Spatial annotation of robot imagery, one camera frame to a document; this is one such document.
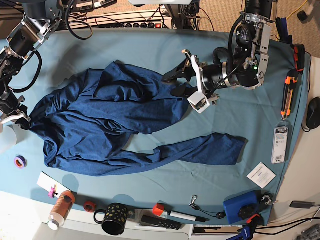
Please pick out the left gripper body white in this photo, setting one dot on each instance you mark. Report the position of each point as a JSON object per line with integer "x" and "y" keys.
{"x": 202, "y": 98}

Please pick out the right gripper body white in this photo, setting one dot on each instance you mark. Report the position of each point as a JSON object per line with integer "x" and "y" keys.
{"x": 9, "y": 108}

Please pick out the dark blue t-shirt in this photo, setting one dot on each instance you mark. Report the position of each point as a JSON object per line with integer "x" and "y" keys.
{"x": 86, "y": 124}

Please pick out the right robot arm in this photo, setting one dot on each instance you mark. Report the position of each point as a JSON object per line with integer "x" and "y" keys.
{"x": 41, "y": 18}

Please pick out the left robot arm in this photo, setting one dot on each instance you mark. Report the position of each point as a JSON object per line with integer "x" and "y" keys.
{"x": 243, "y": 63}

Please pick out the translucent plastic cup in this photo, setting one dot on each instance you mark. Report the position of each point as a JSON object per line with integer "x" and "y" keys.
{"x": 8, "y": 139}

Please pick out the purple tape roll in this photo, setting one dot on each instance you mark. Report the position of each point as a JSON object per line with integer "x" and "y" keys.
{"x": 20, "y": 162}

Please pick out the white paper card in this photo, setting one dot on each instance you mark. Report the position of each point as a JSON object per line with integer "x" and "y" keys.
{"x": 48, "y": 183}

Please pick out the pink small clip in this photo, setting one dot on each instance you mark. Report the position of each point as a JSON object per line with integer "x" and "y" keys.
{"x": 52, "y": 191}

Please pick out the orange black utility knife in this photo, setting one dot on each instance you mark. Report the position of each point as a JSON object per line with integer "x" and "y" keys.
{"x": 288, "y": 93}

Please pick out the orange plastic bottle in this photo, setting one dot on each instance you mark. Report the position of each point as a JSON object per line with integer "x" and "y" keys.
{"x": 61, "y": 210}

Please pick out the packaged bit set blister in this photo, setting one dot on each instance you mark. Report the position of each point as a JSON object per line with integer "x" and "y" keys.
{"x": 280, "y": 140}

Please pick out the white square paper leaflet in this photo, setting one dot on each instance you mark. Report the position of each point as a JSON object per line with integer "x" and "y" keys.
{"x": 261, "y": 175}

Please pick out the red tape roll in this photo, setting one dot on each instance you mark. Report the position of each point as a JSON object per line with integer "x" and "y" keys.
{"x": 89, "y": 206}

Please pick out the blue plastic case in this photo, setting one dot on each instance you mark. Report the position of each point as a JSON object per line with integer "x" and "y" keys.
{"x": 242, "y": 207}

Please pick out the black computer mouse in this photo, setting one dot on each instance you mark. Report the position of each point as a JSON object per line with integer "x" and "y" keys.
{"x": 313, "y": 114}

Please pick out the white black marker pen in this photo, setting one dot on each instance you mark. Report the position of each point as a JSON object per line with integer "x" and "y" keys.
{"x": 188, "y": 217}

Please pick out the red orange cube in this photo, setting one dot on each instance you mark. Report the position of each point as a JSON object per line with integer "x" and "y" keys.
{"x": 158, "y": 209}

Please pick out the black remote control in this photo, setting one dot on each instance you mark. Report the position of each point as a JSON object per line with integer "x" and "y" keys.
{"x": 161, "y": 222}

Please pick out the black mug gold pattern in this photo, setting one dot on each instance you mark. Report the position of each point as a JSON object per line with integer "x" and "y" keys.
{"x": 113, "y": 219}

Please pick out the blue orange clamp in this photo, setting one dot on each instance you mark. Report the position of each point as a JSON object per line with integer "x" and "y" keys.
{"x": 247, "y": 232}

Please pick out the black power adapter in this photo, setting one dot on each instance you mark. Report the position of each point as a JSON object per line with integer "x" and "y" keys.
{"x": 301, "y": 204}

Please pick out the white power strip red switch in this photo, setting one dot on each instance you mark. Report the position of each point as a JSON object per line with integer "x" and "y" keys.
{"x": 150, "y": 25}

